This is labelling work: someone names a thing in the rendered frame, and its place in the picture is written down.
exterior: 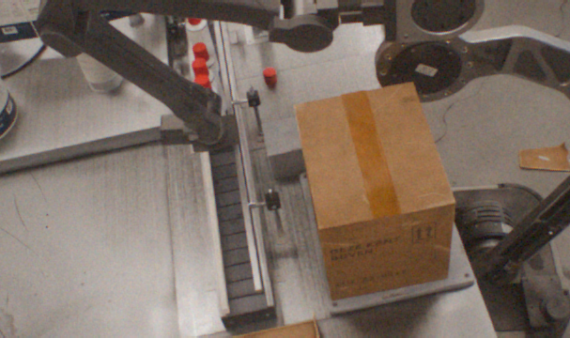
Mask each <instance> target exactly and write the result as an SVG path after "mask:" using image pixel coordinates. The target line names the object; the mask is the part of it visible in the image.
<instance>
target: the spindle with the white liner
mask: <svg viewBox="0 0 570 338"><path fill-rule="evenodd" d="M76 58H77V60H78V62H79V64H80V65H81V67H82V70H83V72H84V74H85V78H86V79H87V80H88V81H89V87H90V89H91V90H92V91H94V92H96V93H106V92H110V91H112V90H114V89H116V88H117V86H118V85H119V84H120V83H121V80H122V77H121V76H120V75H118V74H117V73H115V72H114V71H112V70H111V69H108V68H107V67H105V66H104V65H102V64H101V63H99V62H98V61H96V60H95V58H94V59H93V57H92V56H90V55H88V54H86V53H82V54H79V55H78V56H77V57H76Z"/></svg>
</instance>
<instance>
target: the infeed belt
mask: <svg viewBox="0 0 570 338"><path fill-rule="evenodd" d="M207 22H208V30H209V33H210V36H211V39H212V43H213V46H214V51H215V54H216V57H217V60H218V64H219V67H220V71H219V72H218V74H219V78H220V81H221V84H222V88H223V79H222V72H221V66H220V60H219V54H218V47H217V40H216V35H215V29H214V21H212V20H207ZM219 27H220V33H221V40H222V45H223V52H224V57H225V63H226V68H227V75H228V81H229V87H230V93H231V100H233V96H232V89H231V84H230V78H229V71H228V66H227V60H226V54H225V48H224V42H223V36H222V32H223V30H221V24H220V21H219ZM239 153H240V159H241V165H242V171H243V178H244V184H245V190H246V195H248V202H249V204H251V203H250V197H249V191H248V185H246V179H245V173H244V167H243V161H242V155H241V149H240V144H239ZM209 156H210V164H211V172H212V180H213V188H214V194H215V203H216V210H217V219H218V226H219V234H220V242H221V249H222V257H223V272H224V274H225V280H226V287H227V295H228V303H229V311H230V313H229V314H226V317H232V316H236V315H246V314H249V313H254V312H259V311H263V310H268V304H267V298H266V293H264V286H263V281H262V274H261V268H260V263H259V257H258V250H257V245H256V238H255V231H254V221H253V214H252V209H251V208H250V213H251V221H252V227H253V232H254V244H255V249H256V255H257V262H258V268H259V274H260V281H261V286H262V292H261V293H256V291H255V286H254V274H253V268H252V262H251V255H250V249H249V242H248V237H246V230H245V223H244V218H243V210H242V204H241V199H240V191H239V180H238V173H237V167H236V161H235V154H234V148H233V146H231V147H225V148H220V149H215V150H212V151H210V152H209Z"/></svg>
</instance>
